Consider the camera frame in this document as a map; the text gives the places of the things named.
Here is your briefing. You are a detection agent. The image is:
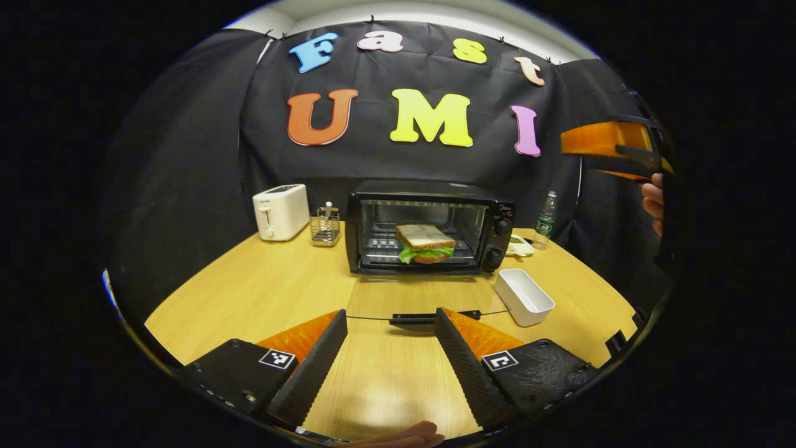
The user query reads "black backdrop cloth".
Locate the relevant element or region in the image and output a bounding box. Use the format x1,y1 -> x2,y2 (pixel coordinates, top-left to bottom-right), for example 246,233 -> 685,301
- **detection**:
99,19 -> 675,324

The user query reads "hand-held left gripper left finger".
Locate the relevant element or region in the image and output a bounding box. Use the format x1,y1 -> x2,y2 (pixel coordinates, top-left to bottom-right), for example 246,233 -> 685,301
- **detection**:
174,309 -> 349,430

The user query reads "black electric oven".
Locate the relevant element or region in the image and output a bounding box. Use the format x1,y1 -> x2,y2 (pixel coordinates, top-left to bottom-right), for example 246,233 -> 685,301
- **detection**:
345,180 -> 516,332

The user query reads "white divided dish with grains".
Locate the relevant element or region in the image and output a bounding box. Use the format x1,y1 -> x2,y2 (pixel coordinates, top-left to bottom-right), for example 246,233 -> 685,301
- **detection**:
505,234 -> 535,258

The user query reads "white rectangular dish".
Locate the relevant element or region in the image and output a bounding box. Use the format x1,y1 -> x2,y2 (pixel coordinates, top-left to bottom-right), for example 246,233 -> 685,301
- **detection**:
494,268 -> 555,327

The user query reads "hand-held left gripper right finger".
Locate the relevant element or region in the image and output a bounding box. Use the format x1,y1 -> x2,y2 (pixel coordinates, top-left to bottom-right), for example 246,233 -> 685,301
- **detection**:
434,307 -> 601,431

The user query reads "clear plastic water bottle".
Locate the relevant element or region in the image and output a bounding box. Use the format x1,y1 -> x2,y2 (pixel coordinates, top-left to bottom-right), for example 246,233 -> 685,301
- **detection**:
535,190 -> 558,251

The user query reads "metal wire basket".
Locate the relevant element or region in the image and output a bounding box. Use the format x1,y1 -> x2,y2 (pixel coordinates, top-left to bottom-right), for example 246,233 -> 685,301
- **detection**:
310,201 -> 342,247

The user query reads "lettuce sandwich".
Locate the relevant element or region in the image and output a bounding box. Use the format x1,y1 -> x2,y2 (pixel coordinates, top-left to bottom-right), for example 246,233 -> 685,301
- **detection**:
396,224 -> 456,264

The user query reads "white toaster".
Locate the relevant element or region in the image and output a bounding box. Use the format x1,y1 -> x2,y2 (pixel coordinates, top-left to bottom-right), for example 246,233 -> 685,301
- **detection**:
252,184 -> 310,241

